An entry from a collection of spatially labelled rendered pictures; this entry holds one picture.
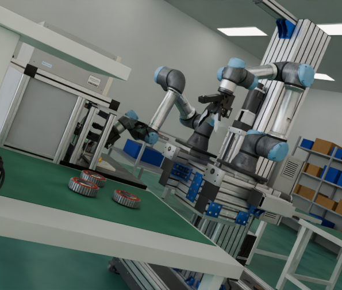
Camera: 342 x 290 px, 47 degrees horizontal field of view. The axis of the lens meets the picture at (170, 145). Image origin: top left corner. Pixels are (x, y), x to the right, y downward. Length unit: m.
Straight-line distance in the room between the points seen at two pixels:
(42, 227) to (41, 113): 0.80
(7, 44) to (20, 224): 0.44
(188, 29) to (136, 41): 1.17
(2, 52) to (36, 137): 0.82
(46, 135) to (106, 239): 0.78
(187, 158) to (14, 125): 1.21
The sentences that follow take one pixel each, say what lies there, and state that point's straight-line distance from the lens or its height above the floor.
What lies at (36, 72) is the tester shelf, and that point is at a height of 1.09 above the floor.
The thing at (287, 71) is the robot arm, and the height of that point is 1.61.
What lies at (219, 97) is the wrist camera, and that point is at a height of 1.31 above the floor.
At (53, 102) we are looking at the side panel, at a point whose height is 1.00.
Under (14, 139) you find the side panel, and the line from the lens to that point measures 1.78.
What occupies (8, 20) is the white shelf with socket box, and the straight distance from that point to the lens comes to 0.97.
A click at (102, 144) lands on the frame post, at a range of 1.88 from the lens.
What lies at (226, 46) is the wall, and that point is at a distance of 8.88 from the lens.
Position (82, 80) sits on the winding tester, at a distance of 1.93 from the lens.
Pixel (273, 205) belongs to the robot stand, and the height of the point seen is 0.92.
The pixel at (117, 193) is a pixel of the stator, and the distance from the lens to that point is 1.55.
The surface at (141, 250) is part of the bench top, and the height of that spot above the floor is 0.73.
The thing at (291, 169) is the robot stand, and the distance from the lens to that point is 2.68.
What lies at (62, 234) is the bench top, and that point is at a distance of 1.09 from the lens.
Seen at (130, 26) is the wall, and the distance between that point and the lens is 7.81.
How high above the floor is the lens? 1.11
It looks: 3 degrees down
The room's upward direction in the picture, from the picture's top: 23 degrees clockwise
